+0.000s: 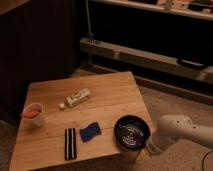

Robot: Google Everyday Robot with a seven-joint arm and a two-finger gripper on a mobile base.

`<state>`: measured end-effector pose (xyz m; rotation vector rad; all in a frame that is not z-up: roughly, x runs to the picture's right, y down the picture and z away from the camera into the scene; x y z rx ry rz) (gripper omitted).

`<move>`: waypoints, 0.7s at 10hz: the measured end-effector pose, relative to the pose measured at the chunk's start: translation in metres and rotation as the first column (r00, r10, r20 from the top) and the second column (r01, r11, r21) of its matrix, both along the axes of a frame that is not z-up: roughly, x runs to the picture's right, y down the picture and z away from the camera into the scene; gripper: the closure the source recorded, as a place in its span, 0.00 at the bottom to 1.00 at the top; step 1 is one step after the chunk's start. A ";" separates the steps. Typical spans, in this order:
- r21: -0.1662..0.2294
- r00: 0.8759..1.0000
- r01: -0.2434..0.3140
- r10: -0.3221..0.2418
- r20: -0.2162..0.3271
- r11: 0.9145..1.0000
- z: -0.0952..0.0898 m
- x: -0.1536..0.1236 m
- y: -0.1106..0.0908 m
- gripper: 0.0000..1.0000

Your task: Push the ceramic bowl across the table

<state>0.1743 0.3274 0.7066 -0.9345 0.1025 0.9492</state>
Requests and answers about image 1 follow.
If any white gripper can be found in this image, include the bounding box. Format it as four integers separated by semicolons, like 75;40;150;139
146;135;163;155

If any black ceramic bowl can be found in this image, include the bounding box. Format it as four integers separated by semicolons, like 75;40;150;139
114;115;151;151

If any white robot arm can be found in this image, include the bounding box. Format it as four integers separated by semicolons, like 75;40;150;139
146;115;213;155

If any blue sponge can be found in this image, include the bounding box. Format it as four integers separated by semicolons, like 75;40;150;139
79;122;101;142

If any black white striped cloth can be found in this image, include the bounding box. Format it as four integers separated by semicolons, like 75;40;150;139
64;128;77;160

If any white plastic bottle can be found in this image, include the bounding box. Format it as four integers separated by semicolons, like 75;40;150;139
59;88;90;110

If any wooden table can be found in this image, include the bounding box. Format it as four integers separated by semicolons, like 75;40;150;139
8;71;161;171

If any white cup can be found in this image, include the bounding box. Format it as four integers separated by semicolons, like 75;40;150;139
21;103;45;127

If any orange carrot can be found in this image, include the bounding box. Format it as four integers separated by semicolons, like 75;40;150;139
21;110;41;119

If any metal pole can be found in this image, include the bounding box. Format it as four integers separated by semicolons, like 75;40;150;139
85;0;93;42

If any grey metal rail bench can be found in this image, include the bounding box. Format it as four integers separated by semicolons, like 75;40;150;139
80;38;213;84

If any black handle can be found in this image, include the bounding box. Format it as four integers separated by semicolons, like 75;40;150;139
176;58;208;70

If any wooden wall shelf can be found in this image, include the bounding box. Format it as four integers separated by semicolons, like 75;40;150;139
91;0;213;21

